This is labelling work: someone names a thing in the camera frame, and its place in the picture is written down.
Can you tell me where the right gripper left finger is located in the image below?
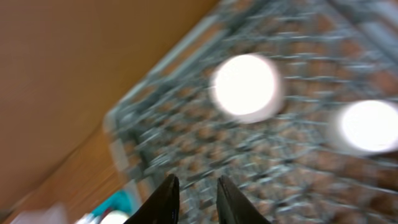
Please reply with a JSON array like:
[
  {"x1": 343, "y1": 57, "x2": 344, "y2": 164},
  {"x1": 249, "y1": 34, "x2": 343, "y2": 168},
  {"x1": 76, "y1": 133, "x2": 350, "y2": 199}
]
[{"x1": 124, "y1": 174, "x2": 180, "y2": 224}]

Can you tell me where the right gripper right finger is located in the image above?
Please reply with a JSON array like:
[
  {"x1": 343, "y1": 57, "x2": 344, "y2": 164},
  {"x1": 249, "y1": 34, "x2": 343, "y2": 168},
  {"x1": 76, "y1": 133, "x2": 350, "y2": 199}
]
[{"x1": 216, "y1": 175, "x2": 271, "y2": 224}]

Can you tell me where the pink plastic bowl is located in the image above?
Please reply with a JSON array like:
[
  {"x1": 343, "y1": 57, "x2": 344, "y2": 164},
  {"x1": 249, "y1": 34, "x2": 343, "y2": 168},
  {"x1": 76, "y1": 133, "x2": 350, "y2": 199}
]
[{"x1": 208, "y1": 54, "x2": 286, "y2": 124}]

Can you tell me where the white plastic cup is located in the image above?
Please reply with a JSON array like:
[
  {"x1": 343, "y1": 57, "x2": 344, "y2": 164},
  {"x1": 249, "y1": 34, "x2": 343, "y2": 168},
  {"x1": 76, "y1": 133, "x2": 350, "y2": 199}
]
[{"x1": 326, "y1": 100, "x2": 397, "y2": 156}]

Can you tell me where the pale green bowl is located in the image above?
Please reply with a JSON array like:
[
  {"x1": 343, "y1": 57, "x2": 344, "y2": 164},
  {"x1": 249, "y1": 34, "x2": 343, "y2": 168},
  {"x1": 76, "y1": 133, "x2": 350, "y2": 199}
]
[{"x1": 99, "y1": 210, "x2": 129, "y2": 224}]

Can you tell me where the grey dishwasher rack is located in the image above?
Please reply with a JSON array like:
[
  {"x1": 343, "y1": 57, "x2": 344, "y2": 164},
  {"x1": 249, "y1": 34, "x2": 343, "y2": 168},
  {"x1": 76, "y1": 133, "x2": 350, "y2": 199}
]
[{"x1": 104, "y1": 1, "x2": 397, "y2": 223}]

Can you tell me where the teal plastic serving tray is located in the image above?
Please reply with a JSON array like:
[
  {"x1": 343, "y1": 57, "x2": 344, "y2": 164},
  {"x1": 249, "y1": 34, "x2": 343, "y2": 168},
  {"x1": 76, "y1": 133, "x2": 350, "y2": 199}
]
[{"x1": 91, "y1": 190, "x2": 138, "y2": 217}]

